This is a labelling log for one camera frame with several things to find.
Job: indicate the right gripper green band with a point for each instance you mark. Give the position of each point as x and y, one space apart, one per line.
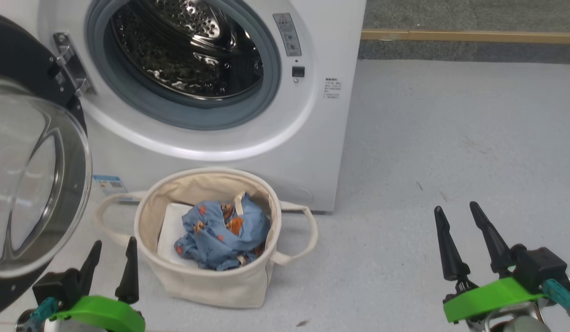
488 299

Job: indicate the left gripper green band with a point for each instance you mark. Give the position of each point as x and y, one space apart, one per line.
100 313

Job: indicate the blue cartoon print garment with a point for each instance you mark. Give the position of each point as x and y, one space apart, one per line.
216 240

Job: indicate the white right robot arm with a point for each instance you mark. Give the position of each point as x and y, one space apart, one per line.
520 323

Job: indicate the cream canvas laundry basket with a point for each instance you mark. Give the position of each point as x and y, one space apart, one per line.
211 286

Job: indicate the white washing machine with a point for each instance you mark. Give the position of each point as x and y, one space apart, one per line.
322 129

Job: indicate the metal door hinge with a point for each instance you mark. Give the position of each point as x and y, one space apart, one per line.
73 64

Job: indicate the steel washing machine drum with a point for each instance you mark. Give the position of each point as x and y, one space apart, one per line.
188 46

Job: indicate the black door latch socket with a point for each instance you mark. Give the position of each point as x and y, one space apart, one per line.
298 71

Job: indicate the white folded cloth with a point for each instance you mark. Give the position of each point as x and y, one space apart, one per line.
172 230

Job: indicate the blue white energy label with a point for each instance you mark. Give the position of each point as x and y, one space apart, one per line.
109 185

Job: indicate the grey warning sticker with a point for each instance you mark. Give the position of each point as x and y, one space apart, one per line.
287 34

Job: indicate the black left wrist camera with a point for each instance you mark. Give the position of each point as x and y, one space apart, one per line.
56 288

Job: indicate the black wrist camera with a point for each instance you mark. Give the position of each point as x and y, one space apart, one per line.
541 267
56 288

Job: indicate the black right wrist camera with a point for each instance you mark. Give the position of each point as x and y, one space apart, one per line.
541 267

